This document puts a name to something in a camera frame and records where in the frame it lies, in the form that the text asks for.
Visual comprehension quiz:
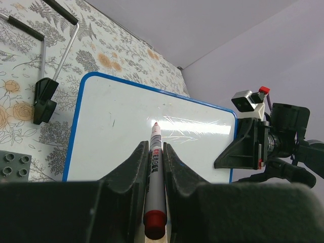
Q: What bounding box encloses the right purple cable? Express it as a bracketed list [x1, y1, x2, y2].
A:
[265, 93, 275, 109]

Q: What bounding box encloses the blue framed whiteboard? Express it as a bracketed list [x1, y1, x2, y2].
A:
[62, 71, 238, 184]

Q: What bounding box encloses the grey studded baseplate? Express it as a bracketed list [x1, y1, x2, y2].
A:
[0, 150, 32, 183]

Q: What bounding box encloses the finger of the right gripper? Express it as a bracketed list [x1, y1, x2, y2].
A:
[214, 118, 262, 170]

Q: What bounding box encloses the floral tablecloth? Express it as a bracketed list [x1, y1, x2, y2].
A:
[1, 1, 188, 182]

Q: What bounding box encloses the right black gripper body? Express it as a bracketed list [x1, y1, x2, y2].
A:
[256, 103, 323, 188]

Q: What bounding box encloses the red capped whiteboard marker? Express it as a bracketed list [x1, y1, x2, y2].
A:
[143, 123, 167, 240]

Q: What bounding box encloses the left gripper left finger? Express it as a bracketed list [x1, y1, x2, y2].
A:
[1, 141, 149, 242]

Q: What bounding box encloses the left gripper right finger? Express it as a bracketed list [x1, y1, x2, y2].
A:
[163, 143, 323, 242]

